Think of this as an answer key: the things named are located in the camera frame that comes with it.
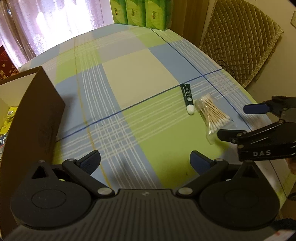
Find cotton swab bag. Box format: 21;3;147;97
194;93;233;145

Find small dark green tube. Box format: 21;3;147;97
180;83;195;115

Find yellow snack packet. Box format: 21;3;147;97
0;107;18;136

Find blue dental floss box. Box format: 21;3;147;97
0;135;6;155

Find right hand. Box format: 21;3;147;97
287;158;296;175

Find brown cardboard storage box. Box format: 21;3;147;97
1;66;65;237

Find quilted chair cushion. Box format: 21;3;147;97
200;1;284;88

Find checkered tablecloth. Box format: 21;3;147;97
18;24;290;200

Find red gift bag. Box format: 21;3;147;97
0;46;19;81

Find green tissue pack stack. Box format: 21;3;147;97
110;0;173;31

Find purple curtain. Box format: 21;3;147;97
1;0;113;67

